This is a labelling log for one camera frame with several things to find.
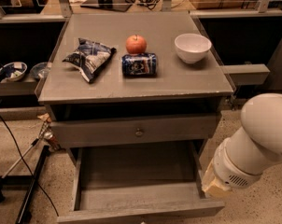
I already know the grey side shelf beam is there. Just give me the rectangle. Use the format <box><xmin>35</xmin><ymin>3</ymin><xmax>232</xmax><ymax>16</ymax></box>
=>
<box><xmin>221</xmin><ymin>63</ymin><xmax>270</xmax><ymax>86</ymax></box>

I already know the blue white chip bag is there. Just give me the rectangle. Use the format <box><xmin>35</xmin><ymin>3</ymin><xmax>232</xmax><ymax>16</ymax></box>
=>
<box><xmin>63</xmin><ymin>38</ymin><xmax>117</xmax><ymax>83</ymax></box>

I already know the black floor cable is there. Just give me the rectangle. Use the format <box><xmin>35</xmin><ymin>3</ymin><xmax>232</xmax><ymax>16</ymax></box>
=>
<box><xmin>0</xmin><ymin>110</ymin><xmax>60</xmax><ymax>217</ymax></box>

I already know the red apple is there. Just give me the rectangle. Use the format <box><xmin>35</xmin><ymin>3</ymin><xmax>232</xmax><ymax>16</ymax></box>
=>
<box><xmin>125</xmin><ymin>35</ymin><xmax>147</xmax><ymax>54</ymax></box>

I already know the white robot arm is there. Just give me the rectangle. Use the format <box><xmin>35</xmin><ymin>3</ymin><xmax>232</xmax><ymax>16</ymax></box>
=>
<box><xmin>202</xmin><ymin>93</ymin><xmax>282</xmax><ymax>198</ymax></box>

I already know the bowl with blue items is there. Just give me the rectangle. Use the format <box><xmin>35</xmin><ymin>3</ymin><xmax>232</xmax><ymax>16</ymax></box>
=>
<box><xmin>0</xmin><ymin>62</ymin><xmax>27</xmax><ymax>82</ymax></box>

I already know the black monitor stand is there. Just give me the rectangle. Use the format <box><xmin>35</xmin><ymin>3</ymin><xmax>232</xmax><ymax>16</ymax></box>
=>
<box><xmin>80</xmin><ymin>0</ymin><xmax>133</xmax><ymax>12</ymax></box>

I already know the black metal stand base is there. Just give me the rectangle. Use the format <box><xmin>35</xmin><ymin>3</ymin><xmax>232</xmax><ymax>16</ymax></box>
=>
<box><xmin>0</xmin><ymin>146</ymin><xmax>49</xmax><ymax>224</ymax></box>

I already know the blue glass bowl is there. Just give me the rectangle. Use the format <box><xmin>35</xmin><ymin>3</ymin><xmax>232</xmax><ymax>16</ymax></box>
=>
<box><xmin>30</xmin><ymin>62</ymin><xmax>51</xmax><ymax>80</ymax></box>

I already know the white stick with metal cap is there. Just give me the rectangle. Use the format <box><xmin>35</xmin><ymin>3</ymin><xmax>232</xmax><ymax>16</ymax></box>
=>
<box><xmin>1</xmin><ymin>131</ymin><xmax>55</xmax><ymax>179</ymax></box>

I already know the blue soda can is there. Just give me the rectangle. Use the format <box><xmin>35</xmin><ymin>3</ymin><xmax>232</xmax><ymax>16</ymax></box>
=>
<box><xmin>121</xmin><ymin>53</ymin><xmax>158</xmax><ymax>76</ymax></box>

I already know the grey top drawer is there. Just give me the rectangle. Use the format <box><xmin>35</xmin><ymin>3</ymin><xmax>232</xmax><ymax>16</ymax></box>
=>
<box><xmin>51</xmin><ymin>113</ymin><xmax>220</xmax><ymax>148</ymax></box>

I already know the white ceramic bowl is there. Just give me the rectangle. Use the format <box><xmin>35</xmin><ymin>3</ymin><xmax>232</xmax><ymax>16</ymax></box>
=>
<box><xmin>175</xmin><ymin>34</ymin><xmax>212</xmax><ymax>63</ymax></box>

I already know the grey drawer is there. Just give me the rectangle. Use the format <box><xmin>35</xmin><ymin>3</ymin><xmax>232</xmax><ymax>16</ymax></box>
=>
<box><xmin>57</xmin><ymin>141</ymin><xmax>224</xmax><ymax>224</ymax></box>
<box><xmin>51</xmin><ymin>113</ymin><xmax>220</xmax><ymax>148</ymax></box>

